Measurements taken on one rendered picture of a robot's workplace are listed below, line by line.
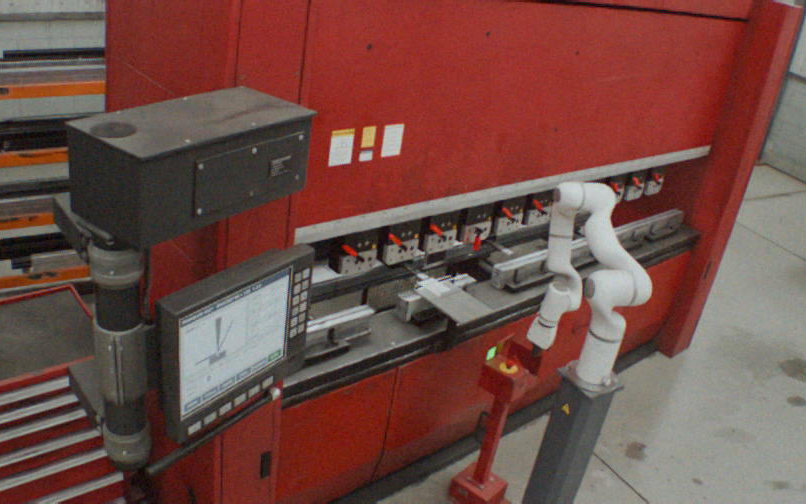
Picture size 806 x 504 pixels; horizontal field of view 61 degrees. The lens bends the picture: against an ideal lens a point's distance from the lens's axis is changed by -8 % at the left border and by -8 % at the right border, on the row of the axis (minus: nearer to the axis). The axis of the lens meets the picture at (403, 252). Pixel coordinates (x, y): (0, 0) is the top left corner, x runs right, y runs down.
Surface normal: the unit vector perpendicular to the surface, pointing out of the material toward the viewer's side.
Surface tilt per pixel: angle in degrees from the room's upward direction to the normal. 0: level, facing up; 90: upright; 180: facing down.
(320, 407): 90
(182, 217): 90
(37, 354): 0
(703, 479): 0
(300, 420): 90
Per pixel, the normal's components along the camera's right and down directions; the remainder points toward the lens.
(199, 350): 0.82, 0.36
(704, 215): -0.75, 0.19
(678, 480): 0.15, -0.88
